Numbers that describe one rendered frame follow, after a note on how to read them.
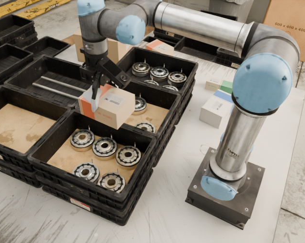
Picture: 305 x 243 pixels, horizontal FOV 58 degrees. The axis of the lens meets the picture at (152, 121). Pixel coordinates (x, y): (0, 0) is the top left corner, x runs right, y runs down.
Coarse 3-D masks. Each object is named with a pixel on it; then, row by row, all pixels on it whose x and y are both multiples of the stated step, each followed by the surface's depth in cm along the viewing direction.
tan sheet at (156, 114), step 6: (150, 108) 136; (156, 108) 136; (162, 108) 136; (144, 114) 133; (150, 114) 133; (156, 114) 133; (162, 114) 133; (126, 120) 129; (132, 120) 129; (138, 120) 130; (144, 120) 130; (150, 120) 130; (156, 120) 130; (162, 120) 130; (156, 126) 127
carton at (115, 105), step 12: (108, 84) 101; (108, 96) 96; (120, 96) 97; (132, 96) 97; (84, 108) 97; (108, 108) 92; (120, 108) 92; (132, 108) 100; (96, 120) 98; (108, 120) 94; (120, 120) 95
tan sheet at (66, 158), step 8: (96, 136) 121; (64, 144) 117; (56, 152) 114; (64, 152) 114; (72, 152) 114; (80, 152) 115; (88, 152) 115; (56, 160) 111; (64, 160) 112; (72, 160) 112; (80, 160) 112; (88, 160) 112; (96, 160) 112; (112, 160) 112; (64, 168) 109; (72, 168) 109; (104, 168) 109; (112, 168) 110; (120, 168) 110; (128, 176) 107; (112, 184) 104
